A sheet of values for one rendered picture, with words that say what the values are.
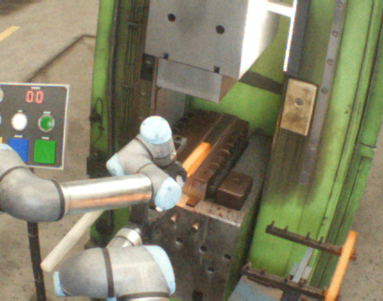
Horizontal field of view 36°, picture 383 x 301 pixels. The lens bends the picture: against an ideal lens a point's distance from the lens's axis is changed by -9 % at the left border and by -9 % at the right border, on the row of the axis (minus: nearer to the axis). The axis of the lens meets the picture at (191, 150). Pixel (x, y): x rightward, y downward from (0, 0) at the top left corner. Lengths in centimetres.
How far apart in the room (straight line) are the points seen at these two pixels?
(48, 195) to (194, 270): 95
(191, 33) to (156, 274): 77
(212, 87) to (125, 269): 73
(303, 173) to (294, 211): 16
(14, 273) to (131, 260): 178
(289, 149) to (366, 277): 144
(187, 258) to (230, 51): 75
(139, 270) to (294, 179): 89
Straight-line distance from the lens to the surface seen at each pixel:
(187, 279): 224
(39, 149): 209
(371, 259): 345
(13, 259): 314
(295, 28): 182
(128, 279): 133
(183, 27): 183
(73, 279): 135
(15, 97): 210
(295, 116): 195
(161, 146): 168
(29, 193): 136
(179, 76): 189
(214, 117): 236
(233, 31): 177
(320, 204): 213
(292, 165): 206
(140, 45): 208
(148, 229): 181
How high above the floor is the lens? 218
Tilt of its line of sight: 33 degrees down
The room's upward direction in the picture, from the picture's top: 7 degrees clockwise
